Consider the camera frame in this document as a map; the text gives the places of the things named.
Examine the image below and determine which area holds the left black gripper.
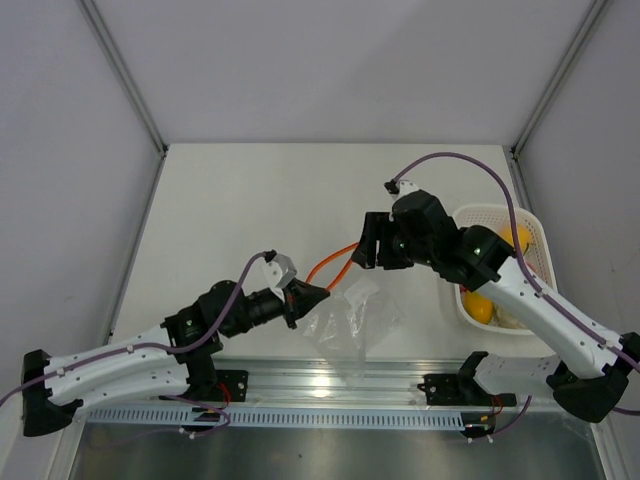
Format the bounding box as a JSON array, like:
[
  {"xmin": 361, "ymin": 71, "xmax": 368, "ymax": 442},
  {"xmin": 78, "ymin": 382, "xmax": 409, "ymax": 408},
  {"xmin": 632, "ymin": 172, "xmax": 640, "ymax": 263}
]
[{"xmin": 223, "ymin": 278, "xmax": 330, "ymax": 339}]

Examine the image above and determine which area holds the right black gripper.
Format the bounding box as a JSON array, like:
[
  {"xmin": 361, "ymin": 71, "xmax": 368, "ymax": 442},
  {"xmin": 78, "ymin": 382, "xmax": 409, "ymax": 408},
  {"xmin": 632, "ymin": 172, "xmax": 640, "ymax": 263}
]
[{"xmin": 351, "ymin": 213, "xmax": 436, "ymax": 271}]

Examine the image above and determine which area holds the clear zip top bag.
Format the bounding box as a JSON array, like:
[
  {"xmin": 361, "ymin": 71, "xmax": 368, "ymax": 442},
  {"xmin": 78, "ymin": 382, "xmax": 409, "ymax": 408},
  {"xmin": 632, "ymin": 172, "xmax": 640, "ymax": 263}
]
[{"xmin": 299, "ymin": 259, "xmax": 406, "ymax": 390}]

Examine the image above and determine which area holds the white cauliflower with leaves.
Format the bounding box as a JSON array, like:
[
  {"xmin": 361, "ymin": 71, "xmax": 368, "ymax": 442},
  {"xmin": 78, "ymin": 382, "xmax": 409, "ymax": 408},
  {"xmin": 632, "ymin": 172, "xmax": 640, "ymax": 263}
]
[{"xmin": 495, "ymin": 307, "xmax": 528, "ymax": 330}]

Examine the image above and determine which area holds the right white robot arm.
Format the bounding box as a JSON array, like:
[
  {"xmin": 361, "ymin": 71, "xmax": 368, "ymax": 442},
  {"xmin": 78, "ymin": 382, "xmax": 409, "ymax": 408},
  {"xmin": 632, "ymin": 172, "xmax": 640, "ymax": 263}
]
[{"xmin": 352, "ymin": 190, "xmax": 639, "ymax": 423}]

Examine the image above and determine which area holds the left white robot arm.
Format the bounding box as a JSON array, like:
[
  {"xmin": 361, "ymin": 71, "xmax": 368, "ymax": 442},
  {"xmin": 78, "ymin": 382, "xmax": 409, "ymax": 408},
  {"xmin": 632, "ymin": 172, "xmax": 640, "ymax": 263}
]
[{"xmin": 21, "ymin": 279, "xmax": 330, "ymax": 437}]

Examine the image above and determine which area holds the white perforated plastic basket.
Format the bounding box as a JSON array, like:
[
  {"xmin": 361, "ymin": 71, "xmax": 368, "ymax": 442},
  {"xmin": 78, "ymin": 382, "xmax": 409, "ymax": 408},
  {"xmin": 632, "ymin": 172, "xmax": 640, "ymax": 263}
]
[{"xmin": 438, "ymin": 202, "xmax": 560, "ymax": 337}]

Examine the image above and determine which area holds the yellow green mango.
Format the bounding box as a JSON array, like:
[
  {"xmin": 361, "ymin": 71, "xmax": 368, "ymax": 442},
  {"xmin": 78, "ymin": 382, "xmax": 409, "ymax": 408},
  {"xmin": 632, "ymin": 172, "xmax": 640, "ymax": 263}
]
[{"xmin": 462, "ymin": 292, "xmax": 495, "ymax": 325}]

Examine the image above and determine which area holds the orange fruit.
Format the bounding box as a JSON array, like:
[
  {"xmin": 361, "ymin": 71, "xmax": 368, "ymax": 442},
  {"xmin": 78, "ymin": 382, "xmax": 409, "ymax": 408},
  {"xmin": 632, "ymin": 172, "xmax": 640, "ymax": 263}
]
[{"xmin": 499, "ymin": 224, "xmax": 534, "ymax": 255}]

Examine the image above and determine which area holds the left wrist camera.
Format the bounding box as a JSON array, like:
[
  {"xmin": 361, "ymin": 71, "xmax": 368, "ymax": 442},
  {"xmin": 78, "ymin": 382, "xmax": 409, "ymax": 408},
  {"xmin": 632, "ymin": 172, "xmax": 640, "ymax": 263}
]
[{"xmin": 261, "ymin": 250, "xmax": 297, "ymax": 303}]

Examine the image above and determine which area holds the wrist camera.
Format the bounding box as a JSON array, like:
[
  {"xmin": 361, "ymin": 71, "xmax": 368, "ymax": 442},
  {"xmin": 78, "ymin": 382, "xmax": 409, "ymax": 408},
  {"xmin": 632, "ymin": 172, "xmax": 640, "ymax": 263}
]
[
  {"xmin": 261, "ymin": 250, "xmax": 297, "ymax": 303},
  {"xmin": 384, "ymin": 179, "xmax": 420, "ymax": 201}
]

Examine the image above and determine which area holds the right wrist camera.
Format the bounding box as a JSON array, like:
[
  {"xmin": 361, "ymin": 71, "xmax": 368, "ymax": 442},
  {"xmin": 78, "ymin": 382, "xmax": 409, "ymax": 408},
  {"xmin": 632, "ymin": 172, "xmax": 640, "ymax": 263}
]
[{"xmin": 384, "ymin": 179, "xmax": 420, "ymax": 201}]

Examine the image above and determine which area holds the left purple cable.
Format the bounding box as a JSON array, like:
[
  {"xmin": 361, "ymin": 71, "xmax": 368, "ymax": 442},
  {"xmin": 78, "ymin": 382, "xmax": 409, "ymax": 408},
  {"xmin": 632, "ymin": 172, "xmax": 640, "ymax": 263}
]
[{"xmin": 0, "ymin": 252, "xmax": 274, "ymax": 444}]

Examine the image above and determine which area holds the purple cable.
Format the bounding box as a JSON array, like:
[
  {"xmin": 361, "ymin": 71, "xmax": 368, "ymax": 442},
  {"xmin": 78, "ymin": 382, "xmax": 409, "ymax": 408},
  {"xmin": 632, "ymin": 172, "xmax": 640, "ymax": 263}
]
[
  {"xmin": 392, "ymin": 152, "xmax": 640, "ymax": 444},
  {"xmin": 0, "ymin": 252, "xmax": 274, "ymax": 444}
]

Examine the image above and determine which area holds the aluminium mounting rail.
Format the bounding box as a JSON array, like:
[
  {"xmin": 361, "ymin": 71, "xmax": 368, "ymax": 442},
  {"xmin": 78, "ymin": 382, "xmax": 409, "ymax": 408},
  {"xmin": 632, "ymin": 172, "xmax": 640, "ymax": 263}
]
[{"xmin": 69, "ymin": 357, "xmax": 614, "ymax": 414}]

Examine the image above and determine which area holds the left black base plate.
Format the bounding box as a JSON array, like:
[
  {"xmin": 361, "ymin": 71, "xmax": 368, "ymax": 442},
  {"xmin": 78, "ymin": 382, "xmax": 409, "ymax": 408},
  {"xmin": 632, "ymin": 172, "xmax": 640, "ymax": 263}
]
[{"xmin": 178, "ymin": 369, "xmax": 249, "ymax": 403}]

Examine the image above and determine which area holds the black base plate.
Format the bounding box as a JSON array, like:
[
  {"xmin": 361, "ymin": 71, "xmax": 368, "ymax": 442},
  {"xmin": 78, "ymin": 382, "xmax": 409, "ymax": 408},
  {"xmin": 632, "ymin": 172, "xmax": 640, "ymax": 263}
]
[
  {"xmin": 417, "ymin": 373, "xmax": 517, "ymax": 407},
  {"xmin": 178, "ymin": 369, "xmax": 249, "ymax": 403}
]

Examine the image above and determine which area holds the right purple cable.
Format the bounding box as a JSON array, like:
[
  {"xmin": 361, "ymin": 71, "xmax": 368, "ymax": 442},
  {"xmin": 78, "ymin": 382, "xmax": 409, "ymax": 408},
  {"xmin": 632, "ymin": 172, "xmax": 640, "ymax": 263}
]
[{"xmin": 392, "ymin": 152, "xmax": 640, "ymax": 444}]

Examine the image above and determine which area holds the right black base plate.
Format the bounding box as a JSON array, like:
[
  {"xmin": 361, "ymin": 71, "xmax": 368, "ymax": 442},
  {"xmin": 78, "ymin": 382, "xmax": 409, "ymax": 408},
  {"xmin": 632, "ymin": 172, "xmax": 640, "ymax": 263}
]
[{"xmin": 417, "ymin": 373, "xmax": 517, "ymax": 407}]

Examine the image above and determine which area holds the slotted white cable duct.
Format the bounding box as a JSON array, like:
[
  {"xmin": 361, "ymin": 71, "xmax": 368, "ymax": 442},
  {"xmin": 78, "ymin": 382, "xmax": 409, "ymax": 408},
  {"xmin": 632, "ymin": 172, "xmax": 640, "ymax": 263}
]
[{"xmin": 88, "ymin": 404, "xmax": 465, "ymax": 431}]

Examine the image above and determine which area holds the left aluminium frame post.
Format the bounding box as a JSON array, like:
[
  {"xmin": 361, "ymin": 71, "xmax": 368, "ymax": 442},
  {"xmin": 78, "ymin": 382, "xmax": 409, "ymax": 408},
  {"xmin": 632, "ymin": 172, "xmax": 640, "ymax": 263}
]
[{"xmin": 76, "ymin": 0, "xmax": 168, "ymax": 158}]

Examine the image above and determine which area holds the aluminium frame post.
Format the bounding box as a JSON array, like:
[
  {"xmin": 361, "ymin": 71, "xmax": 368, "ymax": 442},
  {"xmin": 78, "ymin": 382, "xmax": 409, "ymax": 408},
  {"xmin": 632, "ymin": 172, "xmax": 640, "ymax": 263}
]
[
  {"xmin": 76, "ymin": 0, "xmax": 168, "ymax": 158},
  {"xmin": 510, "ymin": 0, "xmax": 613, "ymax": 162}
]

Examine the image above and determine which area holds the right aluminium frame post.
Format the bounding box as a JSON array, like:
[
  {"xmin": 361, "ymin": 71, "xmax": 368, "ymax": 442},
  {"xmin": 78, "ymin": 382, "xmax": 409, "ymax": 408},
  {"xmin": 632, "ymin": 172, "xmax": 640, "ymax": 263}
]
[{"xmin": 510, "ymin": 0, "xmax": 613, "ymax": 162}]

